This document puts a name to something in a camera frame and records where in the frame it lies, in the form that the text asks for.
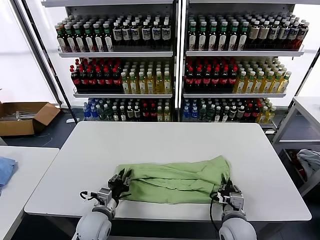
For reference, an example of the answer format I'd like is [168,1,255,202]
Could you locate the white metal frame table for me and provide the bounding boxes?
[271,96,320,197]

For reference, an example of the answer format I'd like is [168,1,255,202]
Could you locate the dark bottle blue white label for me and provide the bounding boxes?
[112,21,122,47]
[152,21,162,47]
[161,20,171,47]
[278,20,289,49]
[268,20,279,49]
[130,21,141,47]
[141,21,151,47]
[121,21,132,47]

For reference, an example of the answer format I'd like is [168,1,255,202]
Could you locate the white side table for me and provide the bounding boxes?
[0,145,60,240]

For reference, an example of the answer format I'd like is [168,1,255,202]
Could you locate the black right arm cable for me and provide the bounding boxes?
[208,191,225,230]

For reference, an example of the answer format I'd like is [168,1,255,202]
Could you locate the grey metal pole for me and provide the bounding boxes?
[9,0,63,106]

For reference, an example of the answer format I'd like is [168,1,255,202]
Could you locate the cola bottle red cap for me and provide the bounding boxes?
[202,66,212,89]
[104,67,114,89]
[211,66,221,89]
[96,67,105,89]
[70,67,80,89]
[79,67,89,89]
[141,103,150,122]
[149,103,158,122]
[244,103,252,123]
[219,66,229,89]
[112,67,122,89]
[193,66,203,89]
[184,66,195,89]
[87,67,97,89]
[228,66,238,89]
[251,103,260,123]

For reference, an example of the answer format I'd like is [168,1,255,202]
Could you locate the reddish drink bottle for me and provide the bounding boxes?
[288,20,298,50]
[297,21,310,50]

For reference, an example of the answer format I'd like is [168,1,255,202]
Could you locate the blue cloth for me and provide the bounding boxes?
[0,156,19,192]

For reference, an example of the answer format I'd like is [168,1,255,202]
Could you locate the brown cardboard box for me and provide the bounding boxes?
[0,101,62,137]

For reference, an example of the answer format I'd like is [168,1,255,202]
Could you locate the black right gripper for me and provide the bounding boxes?
[216,173,242,205]

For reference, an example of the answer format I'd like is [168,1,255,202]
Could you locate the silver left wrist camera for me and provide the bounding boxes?
[96,187,112,205]

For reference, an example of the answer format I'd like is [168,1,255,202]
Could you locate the black metal pole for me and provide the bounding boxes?
[273,46,320,141]
[21,0,78,124]

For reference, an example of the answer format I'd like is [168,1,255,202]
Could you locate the grey metal shelf rack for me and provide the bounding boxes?
[41,0,181,123]
[180,0,306,125]

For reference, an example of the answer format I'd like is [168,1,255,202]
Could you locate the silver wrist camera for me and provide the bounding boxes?
[96,187,112,205]
[227,191,245,209]

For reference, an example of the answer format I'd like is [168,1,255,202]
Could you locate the dark tea bottle green cap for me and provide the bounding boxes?
[85,23,95,53]
[238,21,249,52]
[56,24,66,53]
[75,23,85,53]
[104,22,114,53]
[66,24,76,53]
[94,23,105,53]
[187,21,198,52]
[228,21,239,52]
[208,21,218,52]
[218,21,229,52]
[197,21,208,52]

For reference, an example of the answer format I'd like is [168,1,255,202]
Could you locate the light green shirt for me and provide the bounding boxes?
[117,155,232,205]

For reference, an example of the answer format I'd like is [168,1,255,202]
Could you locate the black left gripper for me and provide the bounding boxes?
[107,168,133,201]

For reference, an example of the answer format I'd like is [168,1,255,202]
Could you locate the dark bottle beige label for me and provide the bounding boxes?
[248,20,259,48]
[258,20,269,48]

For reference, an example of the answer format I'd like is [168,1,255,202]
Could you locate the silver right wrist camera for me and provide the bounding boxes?
[227,191,245,209]

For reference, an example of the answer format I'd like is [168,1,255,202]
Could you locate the black white left arm cable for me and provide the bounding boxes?
[79,190,101,203]

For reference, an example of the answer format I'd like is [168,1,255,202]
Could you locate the white grey clothes pile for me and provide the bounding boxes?
[296,148,320,181]

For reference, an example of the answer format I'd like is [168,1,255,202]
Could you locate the clear plastic packets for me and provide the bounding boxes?
[14,111,35,122]

